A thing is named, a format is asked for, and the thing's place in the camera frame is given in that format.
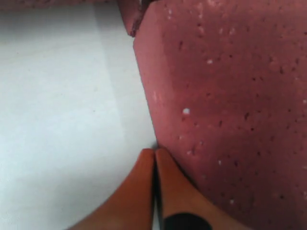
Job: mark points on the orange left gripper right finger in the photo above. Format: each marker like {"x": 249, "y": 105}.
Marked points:
{"x": 183, "y": 207}

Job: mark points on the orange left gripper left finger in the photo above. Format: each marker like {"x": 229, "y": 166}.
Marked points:
{"x": 131, "y": 206}

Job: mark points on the red brick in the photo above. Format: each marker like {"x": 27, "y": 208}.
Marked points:
{"x": 132, "y": 12}
{"x": 226, "y": 86}
{"x": 10, "y": 5}

